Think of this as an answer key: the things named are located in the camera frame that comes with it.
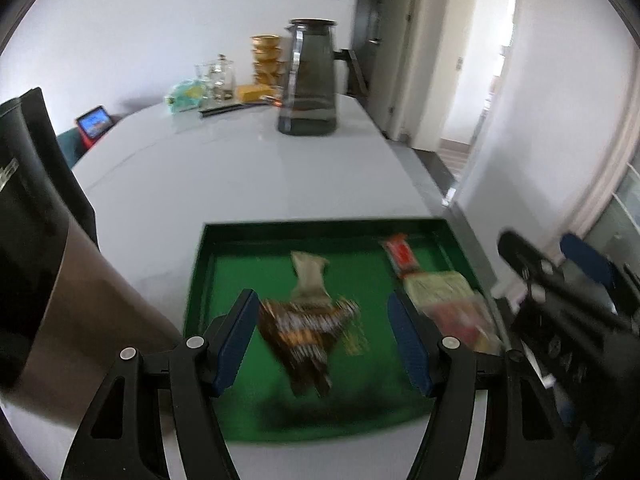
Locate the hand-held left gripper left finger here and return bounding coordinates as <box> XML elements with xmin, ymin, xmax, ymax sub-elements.
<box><xmin>60</xmin><ymin>288</ymin><xmax>261</xmax><ymax>480</ymax></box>

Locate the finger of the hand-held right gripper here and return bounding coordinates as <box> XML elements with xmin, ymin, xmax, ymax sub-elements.
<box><xmin>497</xmin><ymin>230</ymin><xmax>557</xmax><ymax>283</ymax></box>
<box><xmin>560</xmin><ymin>234</ymin><xmax>618</xmax><ymax>288</ymax></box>

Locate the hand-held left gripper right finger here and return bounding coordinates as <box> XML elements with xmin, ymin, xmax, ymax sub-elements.
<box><xmin>386</xmin><ymin>292</ymin><xmax>583</xmax><ymax>480</ymax></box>

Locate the clear bag of dried fruit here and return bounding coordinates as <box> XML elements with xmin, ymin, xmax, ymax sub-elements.
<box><xmin>402</xmin><ymin>270</ymin><xmax>503</xmax><ymax>356</ymax></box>

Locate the brown snack bag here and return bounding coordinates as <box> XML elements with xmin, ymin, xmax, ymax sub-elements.
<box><xmin>257</xmin><ymin>296</ymin><xmax>371</xmax><ymax>398</ymax></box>

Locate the green tray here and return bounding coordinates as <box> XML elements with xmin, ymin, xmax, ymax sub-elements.
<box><xmin>182</xmin><ymin>217</ymin><xmax>501</xmax><ymax>443</ymax></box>

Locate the red snack packet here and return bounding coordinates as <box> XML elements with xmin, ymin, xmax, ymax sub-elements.
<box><xmin>381</xmin><ymin>234</ymin><xmax>421</xmax><ymax>281</ymax></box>

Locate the pale green snack bar packet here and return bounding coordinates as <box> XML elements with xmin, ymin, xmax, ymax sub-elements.
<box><xmin>290</xmin><ymin>251</ymin><xmax>333</xmax><ymax>306</ymax></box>

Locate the glass display cabinet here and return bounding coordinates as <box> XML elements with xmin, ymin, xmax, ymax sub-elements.
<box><xmin>582</xmin><ymin>162</ymin><xmax>640</xmax><ymax>281</ymax></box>

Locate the rose gold kettle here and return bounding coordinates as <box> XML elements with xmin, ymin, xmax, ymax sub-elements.
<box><xmin>0</xmin><ymin>86</ymin><xmax>183</xmax><ymax>428</ymax></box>

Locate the black pen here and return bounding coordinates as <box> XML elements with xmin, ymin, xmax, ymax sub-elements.
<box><xmin>199</xmin><ymin>101</ymin><xmax>246</xmax><ymax>118</ymax></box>

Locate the yellow box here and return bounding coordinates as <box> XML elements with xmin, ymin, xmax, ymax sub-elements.
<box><xmin>236</xmin><ymin>84</ymin><xmax>278</xmax><ymax>105</ymax></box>

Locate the green wipes pack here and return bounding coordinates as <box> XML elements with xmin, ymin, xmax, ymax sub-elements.
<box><xmin>166</xmin><ymin>79</ymin><xmax>211</xmax><ymax>113</ymax></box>

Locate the teal sofa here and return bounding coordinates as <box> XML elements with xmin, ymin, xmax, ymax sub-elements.
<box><xmin>57</xmin><ymin>127</ymin><xmax>88</xmax><ymax>168</ymax></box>

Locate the red tablet device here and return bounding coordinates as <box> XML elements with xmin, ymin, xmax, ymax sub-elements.
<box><xmin>75</xmin><ymin>105</ymin><xmax>113</xmax><ymax>145</ymax></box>

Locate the glass pitcher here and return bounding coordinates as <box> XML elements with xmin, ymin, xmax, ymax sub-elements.
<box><xmin>277</xmin><ymin>18</ymin><xmax>370</xmax><ymax>137</ymax></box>

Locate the gold bowl stack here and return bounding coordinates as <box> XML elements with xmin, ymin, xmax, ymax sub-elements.
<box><xmin>250</xmin><ymin>34</ymin><xmax>288</xmax><ymax>86</ymax></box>

